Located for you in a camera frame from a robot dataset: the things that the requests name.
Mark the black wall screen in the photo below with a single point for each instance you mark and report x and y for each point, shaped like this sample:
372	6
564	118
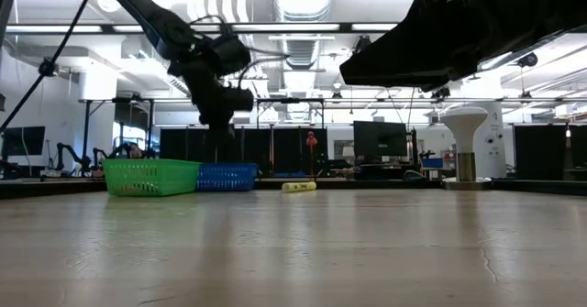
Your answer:
23	141

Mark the black ceiling spotlight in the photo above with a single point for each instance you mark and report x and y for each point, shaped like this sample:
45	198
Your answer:
441	95
527	58
362	43
47	67

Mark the pink flamingo figure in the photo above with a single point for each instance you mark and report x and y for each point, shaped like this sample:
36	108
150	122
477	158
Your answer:
312	139

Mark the white mushroom-shaped lamp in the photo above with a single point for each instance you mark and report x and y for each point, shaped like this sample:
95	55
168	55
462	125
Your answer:
464	123

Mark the white round pillar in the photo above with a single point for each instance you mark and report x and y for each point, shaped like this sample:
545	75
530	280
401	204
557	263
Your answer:
495	137

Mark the person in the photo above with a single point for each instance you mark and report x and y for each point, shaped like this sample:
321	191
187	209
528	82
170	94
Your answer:
134	151

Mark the black computer monitor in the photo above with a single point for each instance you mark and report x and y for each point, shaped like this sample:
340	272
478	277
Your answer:
380	137

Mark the green plastic basket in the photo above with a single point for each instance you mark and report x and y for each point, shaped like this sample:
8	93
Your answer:
151	177

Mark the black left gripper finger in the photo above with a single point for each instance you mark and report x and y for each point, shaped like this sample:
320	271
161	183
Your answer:
222	142

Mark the black partition screen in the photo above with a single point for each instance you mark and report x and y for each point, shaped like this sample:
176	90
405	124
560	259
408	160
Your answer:
266	151
541	151

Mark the black overhead frame bar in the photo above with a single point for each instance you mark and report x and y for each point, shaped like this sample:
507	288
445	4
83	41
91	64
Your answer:
344	26

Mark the blue plastic basket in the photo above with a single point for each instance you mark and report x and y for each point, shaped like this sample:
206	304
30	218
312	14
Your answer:
227	177

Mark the black metal frame stand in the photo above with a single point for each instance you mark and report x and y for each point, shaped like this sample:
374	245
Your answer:
86	137

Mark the silver ceiling air duct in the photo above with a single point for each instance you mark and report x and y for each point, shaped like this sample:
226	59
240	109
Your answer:
300	0

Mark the yellow highlighter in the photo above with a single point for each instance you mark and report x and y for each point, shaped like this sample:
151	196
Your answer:
298	187

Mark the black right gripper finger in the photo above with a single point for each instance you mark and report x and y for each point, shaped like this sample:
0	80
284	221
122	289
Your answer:
394	66

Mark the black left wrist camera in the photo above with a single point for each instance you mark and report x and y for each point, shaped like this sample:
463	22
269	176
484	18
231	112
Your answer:
240	98

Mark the background black robot arm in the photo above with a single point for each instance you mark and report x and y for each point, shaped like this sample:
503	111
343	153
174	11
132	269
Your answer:
64	147
103	153

